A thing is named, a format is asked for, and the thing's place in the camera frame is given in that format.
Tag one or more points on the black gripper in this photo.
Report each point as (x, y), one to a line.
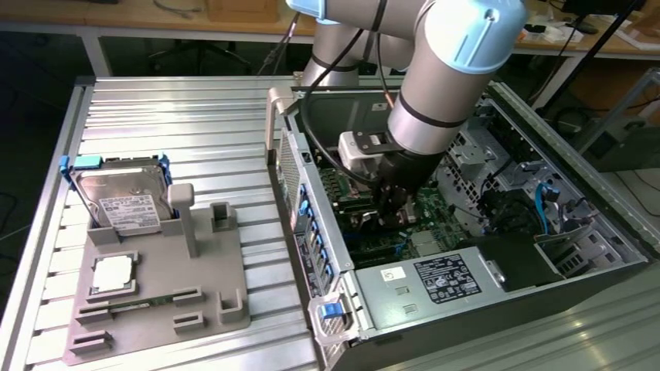
(407, 170)

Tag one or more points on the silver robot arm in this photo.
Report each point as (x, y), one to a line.
(443, 96)

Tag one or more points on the silver disk bay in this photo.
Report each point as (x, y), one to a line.
(470, 181)

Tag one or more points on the black RAM stick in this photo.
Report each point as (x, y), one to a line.
(356, 205)

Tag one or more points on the green motherboard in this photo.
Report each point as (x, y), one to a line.
(443, 224)

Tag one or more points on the silver chipset heatsink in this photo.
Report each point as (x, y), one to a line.
(423, 243)

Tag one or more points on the black expansion slot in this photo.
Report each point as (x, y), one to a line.
(374, 253)

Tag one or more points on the grey power supply unit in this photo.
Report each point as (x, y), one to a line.
(392, 293)

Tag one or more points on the blue case latch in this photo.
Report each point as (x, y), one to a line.
(330, 311)

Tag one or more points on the black equipment box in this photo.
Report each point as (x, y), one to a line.
(630, 147)

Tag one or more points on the white desk object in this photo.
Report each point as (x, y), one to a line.
(554, 33)

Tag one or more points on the black open PC case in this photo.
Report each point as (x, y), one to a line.
(515, 328)

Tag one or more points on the black stand pole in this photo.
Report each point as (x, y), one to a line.
(599, 38)

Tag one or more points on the office chair base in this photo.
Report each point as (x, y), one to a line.
(206, 45)

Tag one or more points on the cardboard box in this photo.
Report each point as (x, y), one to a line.
(242, 9)

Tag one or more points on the grey parts rack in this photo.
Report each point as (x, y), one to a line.
(155, 270)

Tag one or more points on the silver hard disk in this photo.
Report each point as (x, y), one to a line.
(124, 201)

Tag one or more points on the black monitor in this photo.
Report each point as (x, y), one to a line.
(603, 5)

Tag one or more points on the green RAM stick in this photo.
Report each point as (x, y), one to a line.
(144, 303)

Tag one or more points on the blue disk carrier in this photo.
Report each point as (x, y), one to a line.
(84, 162)

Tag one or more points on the silver CPU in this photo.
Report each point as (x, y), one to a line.
(114, 274)

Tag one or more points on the wooden desk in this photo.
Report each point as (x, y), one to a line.
(128, 11)

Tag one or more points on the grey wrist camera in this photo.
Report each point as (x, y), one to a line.
(356, 158)

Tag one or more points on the aluminium frame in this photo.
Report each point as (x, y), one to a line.
(622, 108)

